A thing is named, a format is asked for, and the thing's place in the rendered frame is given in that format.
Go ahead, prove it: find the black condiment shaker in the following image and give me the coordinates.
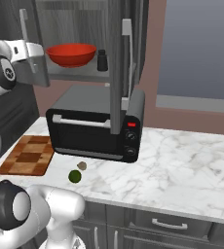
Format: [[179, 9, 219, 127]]
[[96, 49, 109, 73]]

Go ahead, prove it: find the silver drawer handle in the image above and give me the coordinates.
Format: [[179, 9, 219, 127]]
[[151, 218, 189, 231]]

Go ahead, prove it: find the dark grey cabinet door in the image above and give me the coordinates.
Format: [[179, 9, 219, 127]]
[[108, 0, 124, 135], [0, 0, 43, 86]]

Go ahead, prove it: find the silver base cupboard handle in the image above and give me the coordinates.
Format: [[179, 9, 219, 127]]
[[113, 229, 120, 249], [93, 226, 100, 249]]

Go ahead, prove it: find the dark grey wall cabinet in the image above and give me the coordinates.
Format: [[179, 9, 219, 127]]
[[34, 0, 151, 98]]

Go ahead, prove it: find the black toaster oven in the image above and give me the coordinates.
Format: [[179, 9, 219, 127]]
[[45, 85, 147, 164]]

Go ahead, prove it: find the red bowl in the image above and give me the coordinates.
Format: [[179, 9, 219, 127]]
[[45, 43, 97, 69]]

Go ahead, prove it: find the checkered wooden cutting board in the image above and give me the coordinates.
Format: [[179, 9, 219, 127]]
[[0, 134, 56, 177]]

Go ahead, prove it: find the silver cabinet door handle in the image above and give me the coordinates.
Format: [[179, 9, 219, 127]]
[[121, 18, 135, 99], [19, 8, 38, 74]]

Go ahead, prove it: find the silver toaster oven handle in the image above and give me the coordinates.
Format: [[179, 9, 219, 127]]
[[52, 113, 112, 129]]

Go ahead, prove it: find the dark grey base cupboard door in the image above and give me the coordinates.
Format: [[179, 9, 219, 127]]
[[107, 225, 212, 249], [72, 217, 109, 249]]

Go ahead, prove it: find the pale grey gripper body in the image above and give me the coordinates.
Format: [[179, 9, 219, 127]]
[[13, 42, 51, 89]]

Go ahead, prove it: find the window with grey frame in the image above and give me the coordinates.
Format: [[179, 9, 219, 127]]
[[155, 0, 224, 115]]

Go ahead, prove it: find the brown garlic bulb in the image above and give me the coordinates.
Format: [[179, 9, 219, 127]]
[[76, 160, 89, 171]]

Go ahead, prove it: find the black toaster oven knob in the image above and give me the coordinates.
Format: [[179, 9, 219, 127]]
[[125, 146, 138, 158], [125, 129, 138, 141]]

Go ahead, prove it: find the green lime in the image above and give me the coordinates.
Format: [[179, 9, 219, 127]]
[[67, 169, 83, 185]]

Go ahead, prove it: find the dark grey drawer front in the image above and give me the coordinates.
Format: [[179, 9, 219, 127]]
[[129, 208, 213, 242]]

